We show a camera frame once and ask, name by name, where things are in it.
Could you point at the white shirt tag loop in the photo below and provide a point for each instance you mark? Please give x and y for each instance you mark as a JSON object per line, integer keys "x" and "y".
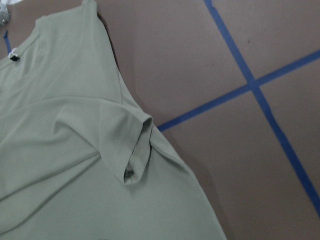
{"x": 13, "y": 56}

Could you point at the sage green long-sleeve shirt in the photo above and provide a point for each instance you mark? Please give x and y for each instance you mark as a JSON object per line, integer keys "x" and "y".
{"x": 79, "y": 158}

